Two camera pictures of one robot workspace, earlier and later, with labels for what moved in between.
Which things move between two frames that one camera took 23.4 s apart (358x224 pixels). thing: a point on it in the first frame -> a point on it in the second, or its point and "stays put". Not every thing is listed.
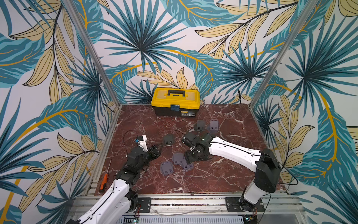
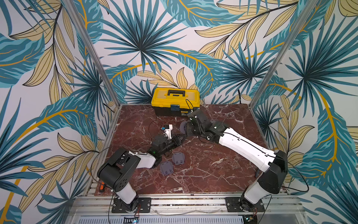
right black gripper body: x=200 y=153 -> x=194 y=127
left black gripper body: x=152 y=154 -> x=173 y=143
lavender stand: x=177 y=158 stays put
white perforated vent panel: x=182 y=220 stays put
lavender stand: x=167 y=167 stays put
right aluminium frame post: x=311 y=6 stays put
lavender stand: x=185 y=165 -> x=182 y=127
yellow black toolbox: x=175 y=102 stays put
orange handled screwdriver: x=103 y=185 stays put
